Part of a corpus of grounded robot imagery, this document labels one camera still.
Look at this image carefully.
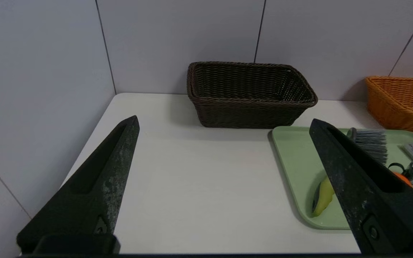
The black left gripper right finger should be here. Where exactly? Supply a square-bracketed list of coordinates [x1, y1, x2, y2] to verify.
[309, 119, 413, 255]

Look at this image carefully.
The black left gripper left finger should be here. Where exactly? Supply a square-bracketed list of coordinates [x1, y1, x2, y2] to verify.
[16, 115, 140, 255]

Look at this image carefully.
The orange fruit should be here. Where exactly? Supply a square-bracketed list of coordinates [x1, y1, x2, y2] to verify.
[393, 172, 413, 187]

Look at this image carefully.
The grey brush with green handle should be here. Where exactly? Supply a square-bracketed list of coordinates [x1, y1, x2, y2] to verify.
[312, 128, 388, 218]

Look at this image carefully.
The orange wicker basket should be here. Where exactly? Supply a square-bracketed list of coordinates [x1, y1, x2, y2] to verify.
[365, 76, 413, 135]

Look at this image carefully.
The dark brown wicker basket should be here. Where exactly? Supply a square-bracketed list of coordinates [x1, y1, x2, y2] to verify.
[187, 61, 318, 129]

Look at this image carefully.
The light green plastic tray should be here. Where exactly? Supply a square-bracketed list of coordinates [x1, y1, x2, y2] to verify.
[271, 126, 413, 230]

